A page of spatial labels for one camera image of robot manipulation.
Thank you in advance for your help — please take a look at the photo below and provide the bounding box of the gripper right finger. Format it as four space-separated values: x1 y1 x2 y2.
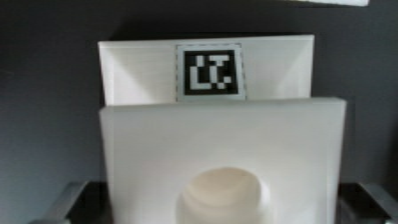
359 183 398 224

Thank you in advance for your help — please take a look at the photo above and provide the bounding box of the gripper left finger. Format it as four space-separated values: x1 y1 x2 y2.
29 182 87 224

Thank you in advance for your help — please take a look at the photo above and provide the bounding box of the white lamp base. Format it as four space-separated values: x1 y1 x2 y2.
98 35 347 224

